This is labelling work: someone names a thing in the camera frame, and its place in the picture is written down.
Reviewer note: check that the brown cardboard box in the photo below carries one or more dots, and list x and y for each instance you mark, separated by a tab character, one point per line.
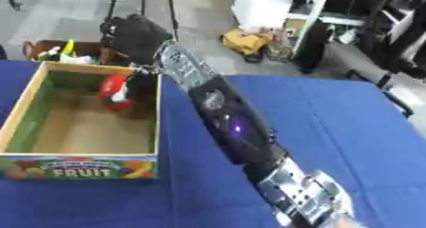
39	48

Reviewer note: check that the white shelf unit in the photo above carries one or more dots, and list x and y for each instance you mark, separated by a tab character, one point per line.
344	16

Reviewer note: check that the person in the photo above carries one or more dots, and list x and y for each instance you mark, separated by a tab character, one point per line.
312	45

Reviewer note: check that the black office chair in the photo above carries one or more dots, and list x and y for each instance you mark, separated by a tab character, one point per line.
396	48

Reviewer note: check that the black tripod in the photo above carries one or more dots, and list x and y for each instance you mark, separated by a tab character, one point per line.
171	10

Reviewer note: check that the yellow-green bottle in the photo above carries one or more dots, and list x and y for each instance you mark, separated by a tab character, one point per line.
68	47

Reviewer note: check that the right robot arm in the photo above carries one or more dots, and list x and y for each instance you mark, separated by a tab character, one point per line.
233	124

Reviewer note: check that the tan cardboard box green inside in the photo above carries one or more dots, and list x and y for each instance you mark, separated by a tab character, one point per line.
83	133

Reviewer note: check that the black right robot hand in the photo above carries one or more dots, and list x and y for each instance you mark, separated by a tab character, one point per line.
133	37

